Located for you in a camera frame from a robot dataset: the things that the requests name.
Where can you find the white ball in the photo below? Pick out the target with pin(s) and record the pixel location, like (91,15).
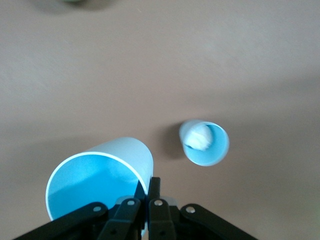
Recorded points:
(198,137)

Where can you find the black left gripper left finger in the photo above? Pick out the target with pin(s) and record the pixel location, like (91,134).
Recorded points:
(75,225)

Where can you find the brown table cover sheet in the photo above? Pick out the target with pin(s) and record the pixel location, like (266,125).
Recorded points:
(125,62)

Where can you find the light blue plastic cup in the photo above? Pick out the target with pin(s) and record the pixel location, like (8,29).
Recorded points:
(215,155)
(87,182)

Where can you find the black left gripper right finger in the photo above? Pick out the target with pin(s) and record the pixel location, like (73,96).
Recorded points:
(200,225)

